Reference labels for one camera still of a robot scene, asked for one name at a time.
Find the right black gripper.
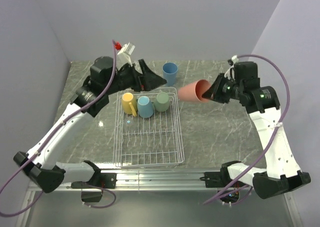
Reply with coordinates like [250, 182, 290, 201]
[202, 72, 244, 104]

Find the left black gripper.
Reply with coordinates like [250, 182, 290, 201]
[104, 59, 167, 95]

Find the salmon pink plastic tumbler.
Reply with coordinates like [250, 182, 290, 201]
[177, 79, 211, 103]

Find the green plastic tumbler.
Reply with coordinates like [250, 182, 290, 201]
[153, 92, 170, 112]

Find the light blue ceramic mug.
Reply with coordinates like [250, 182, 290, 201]
[137, 96, 154, 119]

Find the yellow ceramic mug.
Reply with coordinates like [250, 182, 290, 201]
[121, 92, 138, 117]

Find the clear faceted drinking glass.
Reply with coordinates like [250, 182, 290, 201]
[122, 117, 137, 135]

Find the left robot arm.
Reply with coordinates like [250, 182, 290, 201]
[13, 56, 167, 193]

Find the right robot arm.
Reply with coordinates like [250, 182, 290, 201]
[202, 60, 311, 199]

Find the blue plastic tumbler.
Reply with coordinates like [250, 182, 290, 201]
[162, 62, 178, 87]

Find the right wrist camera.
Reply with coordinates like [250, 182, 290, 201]
[224, 55, 239, 80]

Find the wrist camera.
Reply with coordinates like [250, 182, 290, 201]
[113, 41, 136, 65]
[224, 55, 239, 80]

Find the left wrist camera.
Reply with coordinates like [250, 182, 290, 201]
[113, 41, 136, 65]

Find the white wire dish rack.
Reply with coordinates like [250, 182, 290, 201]
[113, 87, 185, 168]

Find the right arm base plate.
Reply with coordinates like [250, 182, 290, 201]
[199, 171, 232, 188]

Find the aluminium mounting rail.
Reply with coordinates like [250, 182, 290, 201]
[27, 169, 292, 192]

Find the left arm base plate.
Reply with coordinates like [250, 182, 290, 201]
[70, 172, 117, 189]

